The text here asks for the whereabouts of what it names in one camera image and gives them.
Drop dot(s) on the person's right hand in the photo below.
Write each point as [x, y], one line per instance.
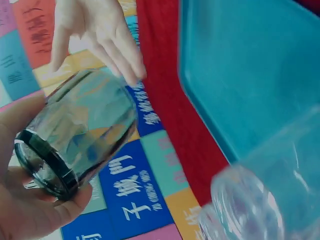
[95, 22]

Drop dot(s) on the person's left hand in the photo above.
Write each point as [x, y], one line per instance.
[22, 215]

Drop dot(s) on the dark smoky drinking glass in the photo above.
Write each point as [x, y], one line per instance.
[82, 130]

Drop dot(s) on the teal plastic tray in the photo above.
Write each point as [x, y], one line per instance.
[250, 75]

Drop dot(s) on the clear ribbed drinking glass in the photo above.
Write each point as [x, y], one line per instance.
[262, 190]

